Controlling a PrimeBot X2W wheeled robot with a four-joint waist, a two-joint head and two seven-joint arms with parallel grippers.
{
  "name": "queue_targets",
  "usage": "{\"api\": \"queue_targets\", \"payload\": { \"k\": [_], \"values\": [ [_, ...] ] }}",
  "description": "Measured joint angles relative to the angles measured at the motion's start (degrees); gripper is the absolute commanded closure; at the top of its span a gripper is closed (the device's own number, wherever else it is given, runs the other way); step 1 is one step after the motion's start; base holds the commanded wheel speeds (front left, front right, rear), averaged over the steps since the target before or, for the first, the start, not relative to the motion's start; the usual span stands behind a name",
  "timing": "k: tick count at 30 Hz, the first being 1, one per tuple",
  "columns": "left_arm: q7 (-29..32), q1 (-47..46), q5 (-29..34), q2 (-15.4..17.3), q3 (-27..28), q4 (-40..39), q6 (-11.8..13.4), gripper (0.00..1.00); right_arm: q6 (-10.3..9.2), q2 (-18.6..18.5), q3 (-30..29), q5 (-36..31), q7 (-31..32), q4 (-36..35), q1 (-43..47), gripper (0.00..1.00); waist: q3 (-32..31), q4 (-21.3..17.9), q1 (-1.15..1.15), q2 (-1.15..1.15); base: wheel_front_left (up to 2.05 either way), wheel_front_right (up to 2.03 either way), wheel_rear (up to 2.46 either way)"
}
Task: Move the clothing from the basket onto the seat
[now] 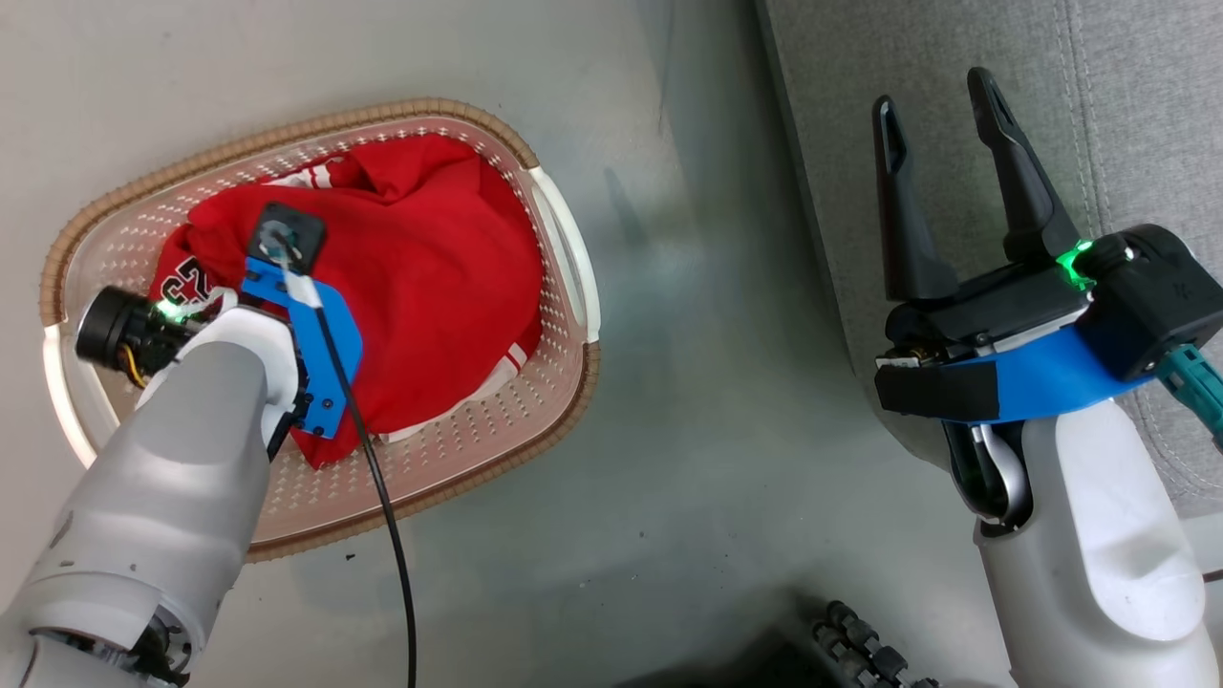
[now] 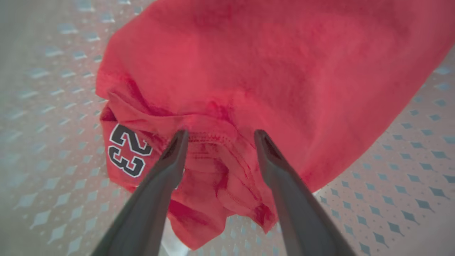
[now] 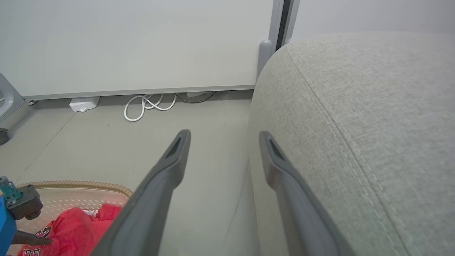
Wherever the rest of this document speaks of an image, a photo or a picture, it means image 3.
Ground blue mount with green board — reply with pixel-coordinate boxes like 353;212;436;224
0;177;22;256

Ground white power strip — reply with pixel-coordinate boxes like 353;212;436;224
69;97;100;113

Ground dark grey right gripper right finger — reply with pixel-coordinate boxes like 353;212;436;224
259;131;356;256

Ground white coiled cable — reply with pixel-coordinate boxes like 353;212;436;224
124;94;177;122

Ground red and white jersey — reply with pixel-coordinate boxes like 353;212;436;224
18;204;123;256

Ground beige fabric sofa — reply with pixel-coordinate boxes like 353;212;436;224
248;31;455;256

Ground dark grey pointed right gripper left finger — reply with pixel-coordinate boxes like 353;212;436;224
11;230;52;246

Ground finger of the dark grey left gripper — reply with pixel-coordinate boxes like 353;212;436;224
91;129;192;256

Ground beige woven laundry basket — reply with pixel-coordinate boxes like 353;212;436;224
7;180;134;256

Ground dark thin cable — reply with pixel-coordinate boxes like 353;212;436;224
175;91;216;104

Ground grey partition foot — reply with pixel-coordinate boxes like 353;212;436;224
257;39;273;80
0;74;26;123

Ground white partition panel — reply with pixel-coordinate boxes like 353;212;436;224
0;0;285;101
284;0;455;43

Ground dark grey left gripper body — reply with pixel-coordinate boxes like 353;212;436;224
7;184;43;220

